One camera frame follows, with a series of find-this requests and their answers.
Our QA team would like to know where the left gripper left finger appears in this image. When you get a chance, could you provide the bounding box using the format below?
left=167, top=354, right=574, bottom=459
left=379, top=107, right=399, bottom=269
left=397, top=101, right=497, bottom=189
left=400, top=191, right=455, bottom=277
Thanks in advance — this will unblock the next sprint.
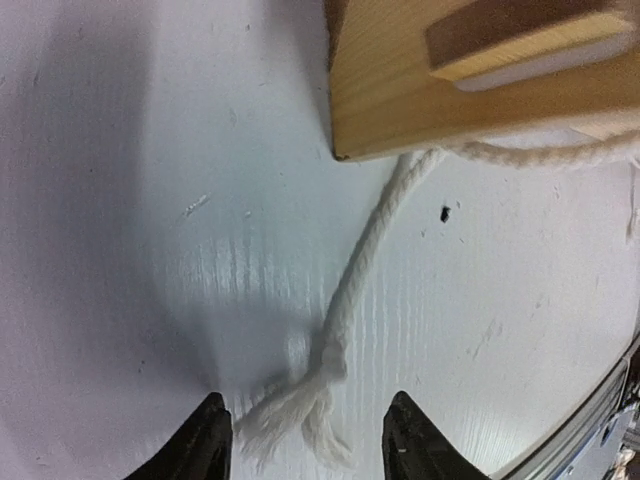
left=125, top=392, right=233, bottom=480

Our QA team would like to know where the lemon print ruffled mattress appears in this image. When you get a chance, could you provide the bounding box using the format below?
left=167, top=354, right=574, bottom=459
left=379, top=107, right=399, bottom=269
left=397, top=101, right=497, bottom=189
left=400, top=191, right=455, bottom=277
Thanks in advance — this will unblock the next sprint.
left=234, top=131, right=639, bottom=471

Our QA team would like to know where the wooden pet bed frame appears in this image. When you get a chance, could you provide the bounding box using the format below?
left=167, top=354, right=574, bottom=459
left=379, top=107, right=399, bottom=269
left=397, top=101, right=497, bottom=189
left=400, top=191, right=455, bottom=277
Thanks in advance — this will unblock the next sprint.
left=325, top=1, right=639, bottom=161

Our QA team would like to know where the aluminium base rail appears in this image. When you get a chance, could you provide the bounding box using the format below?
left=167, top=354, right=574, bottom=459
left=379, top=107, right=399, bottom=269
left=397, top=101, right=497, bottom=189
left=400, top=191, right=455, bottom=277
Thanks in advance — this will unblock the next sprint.
left=490, top=333, right=639, bottom=479

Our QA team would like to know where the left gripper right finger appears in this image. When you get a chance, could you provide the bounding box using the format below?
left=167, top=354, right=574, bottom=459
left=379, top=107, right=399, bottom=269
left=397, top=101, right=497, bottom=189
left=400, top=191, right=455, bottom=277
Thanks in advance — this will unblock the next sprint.
left=382, top=391, right=488, bottom=480

